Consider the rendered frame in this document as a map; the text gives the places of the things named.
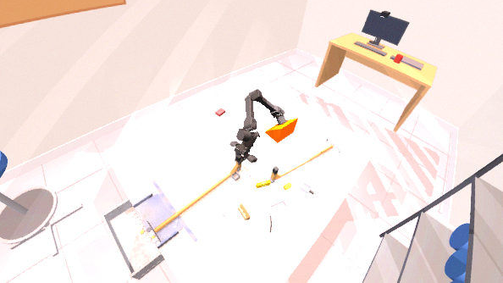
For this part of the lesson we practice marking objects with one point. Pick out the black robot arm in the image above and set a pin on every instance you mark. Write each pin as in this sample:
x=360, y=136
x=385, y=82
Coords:
x=245, y=134

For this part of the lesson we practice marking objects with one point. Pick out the yellow rectangular bar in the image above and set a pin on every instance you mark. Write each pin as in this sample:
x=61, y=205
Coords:
x=263, y=183

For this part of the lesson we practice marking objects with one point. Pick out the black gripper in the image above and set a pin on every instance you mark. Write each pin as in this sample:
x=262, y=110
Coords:
x=251, y=158

